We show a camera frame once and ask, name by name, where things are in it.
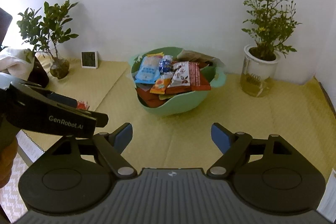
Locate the red-brown snack bar wrapper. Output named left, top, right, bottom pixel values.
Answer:
left=136, top=88, right=167, bottom=108

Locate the red white date snack bag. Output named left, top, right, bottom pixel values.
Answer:
left=165, top=61, right=211, bottom=94

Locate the red and pink jelly packet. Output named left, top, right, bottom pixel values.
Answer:
left=146, top=52, right=164, bottom=59

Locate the orange white snack stick packet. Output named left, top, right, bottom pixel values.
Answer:
left=150, top=77, right=171, bottom=94

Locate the light blue snack packet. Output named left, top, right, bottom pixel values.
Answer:
left=134, top=56, right=161, bottom=84

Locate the blue foil candy ball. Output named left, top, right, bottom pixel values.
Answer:
left=158, top=55, right=173, bottom=74

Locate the long cream snack packet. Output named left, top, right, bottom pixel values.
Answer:
left=177, top=50, right=225, bottom=68

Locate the left hand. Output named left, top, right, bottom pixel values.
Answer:
left=0, top=138, right=18, bottom=188

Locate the round red paper coaster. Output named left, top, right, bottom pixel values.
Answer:
left=76, top=101, right=89, bottom=110

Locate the white folded towel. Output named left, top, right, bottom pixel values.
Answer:
left=0, top=47, right=35, bottom=80

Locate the white digital clock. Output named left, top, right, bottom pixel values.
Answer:
left=81, top=51, right=98, bottom=69

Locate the glass vase with leafy plant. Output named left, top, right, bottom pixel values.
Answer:
left=17, top=0, right=79, bottom=80

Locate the mint green plastic bowl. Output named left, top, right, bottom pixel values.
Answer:
left=128, top=47, right=227, bottom=116

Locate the yellow-green table cloth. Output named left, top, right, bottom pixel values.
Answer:
left=48, top=60, right=335, bottom=177

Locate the white pot with plant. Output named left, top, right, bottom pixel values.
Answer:
left=240, top=0, right=301, bottom=98

